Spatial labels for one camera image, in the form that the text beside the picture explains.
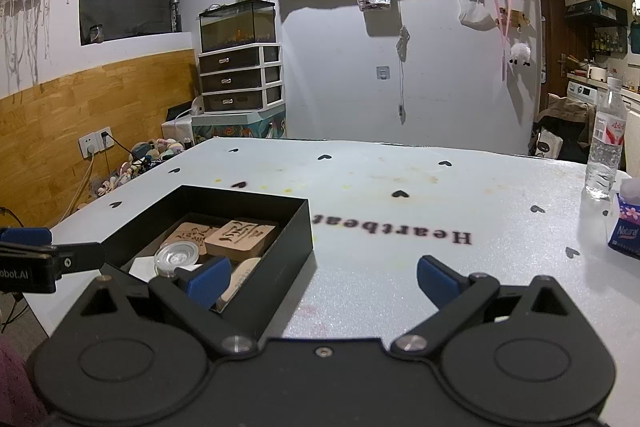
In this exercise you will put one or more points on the white hanging bag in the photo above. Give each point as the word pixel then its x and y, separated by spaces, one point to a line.
pixel 475 13

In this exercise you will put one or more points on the dark wooden door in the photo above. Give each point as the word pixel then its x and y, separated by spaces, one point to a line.
pixel 550 32

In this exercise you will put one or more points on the white drawer unit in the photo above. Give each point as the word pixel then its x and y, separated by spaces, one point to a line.
pixel 235 79

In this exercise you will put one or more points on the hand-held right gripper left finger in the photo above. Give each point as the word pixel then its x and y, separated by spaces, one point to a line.
pixel 207 282

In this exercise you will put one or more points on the white sheep plush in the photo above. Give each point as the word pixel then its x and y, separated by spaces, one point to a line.
pixel 520 53

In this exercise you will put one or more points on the square wall hook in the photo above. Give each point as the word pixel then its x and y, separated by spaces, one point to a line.
pixel 382 73

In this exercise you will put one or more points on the clear water bottle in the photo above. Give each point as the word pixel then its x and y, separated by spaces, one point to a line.
pixel 602 157

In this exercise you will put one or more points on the white appliance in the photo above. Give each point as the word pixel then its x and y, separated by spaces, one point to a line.
pixel 177 127

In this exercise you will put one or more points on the purple floral tissue box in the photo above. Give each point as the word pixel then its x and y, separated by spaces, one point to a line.
pixel 627 232

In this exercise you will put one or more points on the macrame wall hanging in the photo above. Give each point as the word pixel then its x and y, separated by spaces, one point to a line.
pixel 20 17

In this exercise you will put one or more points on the white paper bag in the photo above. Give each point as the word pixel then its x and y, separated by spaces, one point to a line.
pixel 547 144

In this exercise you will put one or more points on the pink ribbon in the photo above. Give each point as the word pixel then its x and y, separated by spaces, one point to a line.
pixel 502 37

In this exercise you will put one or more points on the clear plastic cup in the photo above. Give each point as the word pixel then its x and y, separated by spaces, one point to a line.
pixel 175 254

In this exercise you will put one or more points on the white wall socket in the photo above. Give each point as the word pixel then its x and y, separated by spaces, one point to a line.
pixel 92 142

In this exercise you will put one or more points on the carved wooden coaster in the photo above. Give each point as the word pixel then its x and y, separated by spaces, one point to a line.
pixel 187 234
pixel 240 239

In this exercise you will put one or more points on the beige earbuds case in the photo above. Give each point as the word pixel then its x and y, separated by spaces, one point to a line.
pixel 242 277

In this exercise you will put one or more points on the dark red cloth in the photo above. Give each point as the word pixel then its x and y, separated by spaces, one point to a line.
pixel 17 387

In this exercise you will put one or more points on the white washing machine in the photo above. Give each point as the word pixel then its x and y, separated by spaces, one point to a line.
pixel 582 93

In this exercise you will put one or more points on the large white charger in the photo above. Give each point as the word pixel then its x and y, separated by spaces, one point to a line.
pixel 142 269

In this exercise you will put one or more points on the glass fish tank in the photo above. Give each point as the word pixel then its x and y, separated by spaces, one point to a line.
pixel 237 27

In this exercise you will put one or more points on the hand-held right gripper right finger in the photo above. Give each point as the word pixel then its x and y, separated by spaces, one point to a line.
pixel 439 279

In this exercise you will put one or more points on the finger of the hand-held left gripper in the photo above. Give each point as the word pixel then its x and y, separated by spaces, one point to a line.
pixel 25 237
pixel 82 257

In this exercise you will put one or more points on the chair with brown jacket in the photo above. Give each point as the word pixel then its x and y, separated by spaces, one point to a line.
pixel 565 112

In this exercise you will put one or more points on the black cardboard box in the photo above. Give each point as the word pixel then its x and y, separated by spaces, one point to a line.
pixel 280 267

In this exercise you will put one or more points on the pile of plush toys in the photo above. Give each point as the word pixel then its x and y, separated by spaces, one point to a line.
pixel 145 154

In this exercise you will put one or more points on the black spice shelf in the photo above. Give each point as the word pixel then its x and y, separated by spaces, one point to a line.
pixel 610 43

